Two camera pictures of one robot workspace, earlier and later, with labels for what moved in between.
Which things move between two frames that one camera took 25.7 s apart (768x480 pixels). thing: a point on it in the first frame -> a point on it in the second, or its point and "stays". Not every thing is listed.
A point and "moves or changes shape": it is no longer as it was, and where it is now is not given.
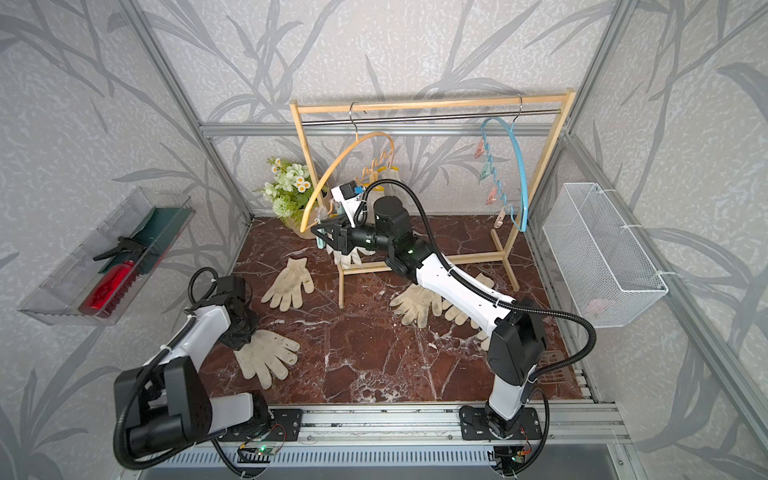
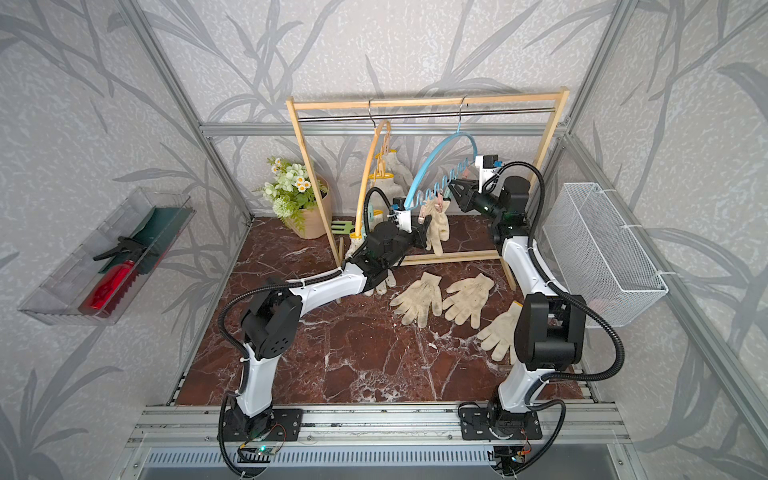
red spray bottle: [109, 290] stays
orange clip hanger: [358, 135] -> [380, 170]
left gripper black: [238, 341] -> [419, 233]
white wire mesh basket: [605, 273] stays
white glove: [290, 285] -> [435, 212]
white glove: [416, 302] stays
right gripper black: [341, 230] -> [469, 193]
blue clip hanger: [496, 196] -> [446, 182]
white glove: [267, 352] moves or changes shape
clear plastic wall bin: [93, 283] stays
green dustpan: [156, 235] stays
